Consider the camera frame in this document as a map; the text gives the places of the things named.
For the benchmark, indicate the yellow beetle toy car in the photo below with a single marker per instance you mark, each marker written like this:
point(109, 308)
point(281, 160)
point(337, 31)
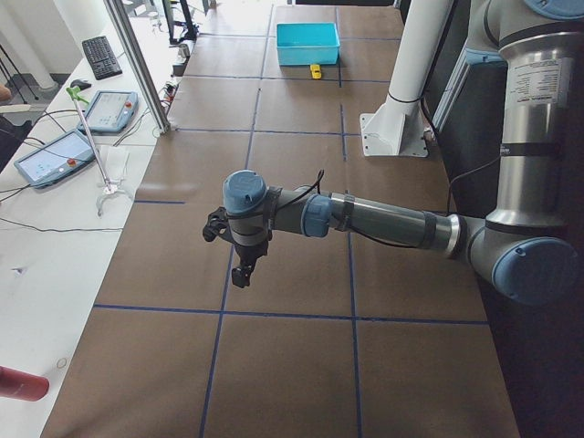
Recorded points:
point(315, 71)

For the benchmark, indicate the black keyboard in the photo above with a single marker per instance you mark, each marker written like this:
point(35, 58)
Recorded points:
point(101, 58)

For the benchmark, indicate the near teach pendant tablet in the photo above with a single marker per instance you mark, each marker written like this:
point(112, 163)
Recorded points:
point(62, 157)

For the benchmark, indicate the grabber stick green handle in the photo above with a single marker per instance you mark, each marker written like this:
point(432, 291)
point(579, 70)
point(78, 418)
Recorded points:
point(111, 187)

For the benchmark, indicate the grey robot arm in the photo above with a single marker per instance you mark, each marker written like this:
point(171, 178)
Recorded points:
point(516, 248)

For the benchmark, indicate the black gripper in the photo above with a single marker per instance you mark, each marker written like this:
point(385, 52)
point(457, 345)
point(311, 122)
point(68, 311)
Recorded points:
point(249, 252)

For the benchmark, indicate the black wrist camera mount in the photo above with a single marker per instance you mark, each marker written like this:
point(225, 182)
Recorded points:
point(217, 225)

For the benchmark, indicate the white pedestal column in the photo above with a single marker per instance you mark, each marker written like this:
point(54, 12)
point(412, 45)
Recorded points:
point(396, 127)

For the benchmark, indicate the seated person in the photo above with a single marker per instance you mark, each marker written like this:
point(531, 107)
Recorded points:
point(11, 138)

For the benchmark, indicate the aluminium frame post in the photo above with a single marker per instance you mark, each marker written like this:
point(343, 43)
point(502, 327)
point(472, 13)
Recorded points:
point(132, 49)

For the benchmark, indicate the black computer mouse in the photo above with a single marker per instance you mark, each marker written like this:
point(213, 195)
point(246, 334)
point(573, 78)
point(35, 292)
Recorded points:
point(82, 84)

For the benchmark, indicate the turquoise plastic bin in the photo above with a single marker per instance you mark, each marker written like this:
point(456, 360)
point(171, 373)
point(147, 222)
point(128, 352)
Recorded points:
point(303, 44)

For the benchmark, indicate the far teach pendant tablet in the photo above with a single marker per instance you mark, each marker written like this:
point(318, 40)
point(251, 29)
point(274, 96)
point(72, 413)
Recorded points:
point(110, 112)

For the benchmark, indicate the red cylinder bottle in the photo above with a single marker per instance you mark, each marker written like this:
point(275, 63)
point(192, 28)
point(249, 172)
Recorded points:
point(19, 385)

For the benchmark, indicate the teach pendant tablet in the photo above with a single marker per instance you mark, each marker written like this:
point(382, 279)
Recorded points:
point(62, 157)
point(110, 112)

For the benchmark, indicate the small metal cup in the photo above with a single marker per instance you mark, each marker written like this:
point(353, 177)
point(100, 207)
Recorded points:
point(183, 51)

